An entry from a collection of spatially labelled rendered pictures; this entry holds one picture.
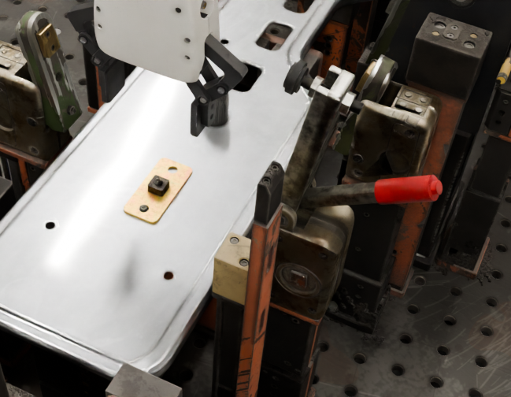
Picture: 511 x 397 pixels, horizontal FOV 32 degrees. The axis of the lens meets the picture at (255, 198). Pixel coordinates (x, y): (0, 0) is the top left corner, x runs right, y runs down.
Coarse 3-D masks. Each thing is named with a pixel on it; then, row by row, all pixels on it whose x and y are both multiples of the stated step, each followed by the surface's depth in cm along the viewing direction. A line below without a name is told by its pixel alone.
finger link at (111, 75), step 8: (80, 40) 78; (88, 40) 78; (96, 40) 79; (88, 48) 79; (96, 48) 78; (104, 64) 79; (112, 64) 80; (120, 64) 81; (104, 72) 79; (112, 72) 80; (120, 72) 82; (104, 80) 80; (112, 80) 81; (120, 80) 82; (104, 88) 80; (112, 88) 81; (120, 88) 83; (104, 96) 81; (112, 96) 82
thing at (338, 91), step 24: (288, 72) 71; (336, 72) 71; (312, 96) 71; (336, 96) 69; (312, 120) 72; (336, 120) 74; (312, 144) 74; (288, 168) 77; (312, 168) 76; (288, 192) 79
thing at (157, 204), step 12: (156, 168) 92; (168, 168) 92; (180, 168) 92; (144, 180) 91; (168, 180) 90; (180, 180) 91; (144, 192) 89; (156, 192) 89; (168, 192) 90; (132, 204) 88; (144, 204) 88; (156, 204) 89; (168, 204) 89; (132, 216) 88; (144, 216) 87; (156, 216) 88
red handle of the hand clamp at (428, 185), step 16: (416, 176) 74; (432, 176) 73; (320, 192) 79; (336, 192) 78; (352, 192) 77; (368, 192) 76; (384, 192) 75; (400, 192) 74; (416, 192) 73; (432, 192) 73
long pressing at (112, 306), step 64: (256, 0) 113; (320, 0) 114; (256, 64) 104; (128, 128) 96; (256, 128) 97; (64, 192) 89; (128, 192) 90; (192, 192) 90; (256, 192) 90; (0, 256) 83; (64, 256) 84; (128, 256) 84; (192, 256) 85; (0, 320) 79; (64, 320) 79; (128, 320) 80; (192, 320) 80
